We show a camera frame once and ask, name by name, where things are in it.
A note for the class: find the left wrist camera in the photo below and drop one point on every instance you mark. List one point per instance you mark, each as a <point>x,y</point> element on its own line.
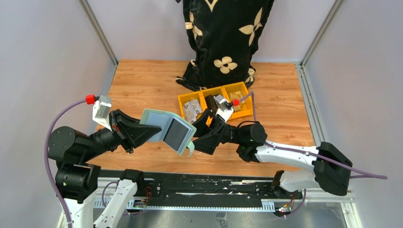
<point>101,110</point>

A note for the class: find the gold cards stack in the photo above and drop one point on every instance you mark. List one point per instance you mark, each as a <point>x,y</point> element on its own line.
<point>237,95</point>

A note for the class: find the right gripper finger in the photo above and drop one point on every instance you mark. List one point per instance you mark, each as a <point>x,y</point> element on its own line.
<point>201,124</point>
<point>208,140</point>

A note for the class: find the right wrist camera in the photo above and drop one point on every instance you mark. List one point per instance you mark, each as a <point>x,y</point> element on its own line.
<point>225,109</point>

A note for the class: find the black credit card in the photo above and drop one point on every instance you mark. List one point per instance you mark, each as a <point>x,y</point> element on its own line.
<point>176,134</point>

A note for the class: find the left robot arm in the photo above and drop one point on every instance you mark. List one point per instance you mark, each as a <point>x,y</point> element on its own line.
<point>77,181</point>

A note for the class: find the green card holder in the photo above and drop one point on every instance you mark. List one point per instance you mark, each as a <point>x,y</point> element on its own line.
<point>163,119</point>

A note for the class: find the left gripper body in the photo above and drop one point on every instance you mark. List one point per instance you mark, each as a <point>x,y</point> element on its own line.
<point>110,138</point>

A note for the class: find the aluminium frame rail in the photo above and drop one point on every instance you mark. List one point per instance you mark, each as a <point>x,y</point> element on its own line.
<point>140,201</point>

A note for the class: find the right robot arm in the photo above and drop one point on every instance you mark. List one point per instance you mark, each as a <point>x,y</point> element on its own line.
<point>322,166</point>

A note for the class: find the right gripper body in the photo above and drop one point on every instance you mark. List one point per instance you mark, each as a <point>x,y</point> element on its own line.
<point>231,132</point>

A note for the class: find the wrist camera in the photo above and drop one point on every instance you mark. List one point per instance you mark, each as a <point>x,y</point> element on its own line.
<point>101,110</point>
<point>225,109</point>

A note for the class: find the yellow three-compartment bin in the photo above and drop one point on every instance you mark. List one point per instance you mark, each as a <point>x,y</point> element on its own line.
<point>224,90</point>

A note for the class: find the silver cards stack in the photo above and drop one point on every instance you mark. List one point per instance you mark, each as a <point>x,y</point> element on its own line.
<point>191,110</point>

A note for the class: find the black floral blanket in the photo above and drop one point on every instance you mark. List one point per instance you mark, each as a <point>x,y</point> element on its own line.
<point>224,34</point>

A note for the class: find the black cards stack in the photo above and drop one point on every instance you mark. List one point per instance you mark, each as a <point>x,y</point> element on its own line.
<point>210,103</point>

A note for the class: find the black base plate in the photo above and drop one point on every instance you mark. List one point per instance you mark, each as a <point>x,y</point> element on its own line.
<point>212,191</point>

